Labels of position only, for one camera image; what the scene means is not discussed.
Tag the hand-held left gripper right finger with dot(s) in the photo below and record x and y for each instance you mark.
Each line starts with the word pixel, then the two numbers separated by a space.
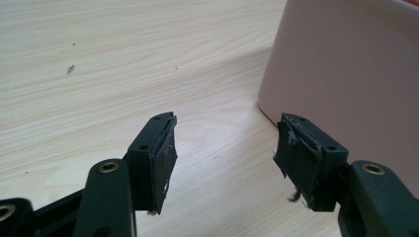
pixel 313 168

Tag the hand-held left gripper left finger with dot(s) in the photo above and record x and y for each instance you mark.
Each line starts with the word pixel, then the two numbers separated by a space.
pixel 150 171

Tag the pink storage box with lid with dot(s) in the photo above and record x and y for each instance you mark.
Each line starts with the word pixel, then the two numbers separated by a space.
pixel 346 72

